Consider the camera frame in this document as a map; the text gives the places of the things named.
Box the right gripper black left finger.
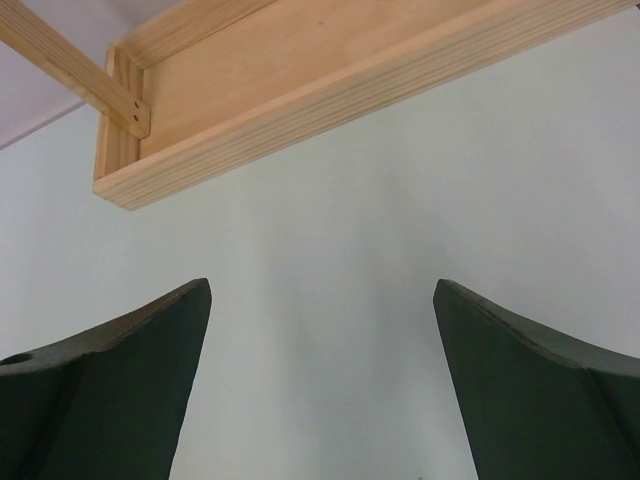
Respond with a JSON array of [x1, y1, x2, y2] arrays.
[[1, 279, 211, 479]]

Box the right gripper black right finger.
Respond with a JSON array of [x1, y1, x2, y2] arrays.
[[433, 279, 639, 479]]

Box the wooden hanger rack with tray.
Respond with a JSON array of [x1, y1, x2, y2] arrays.
[[1, 0, 628, 210]]

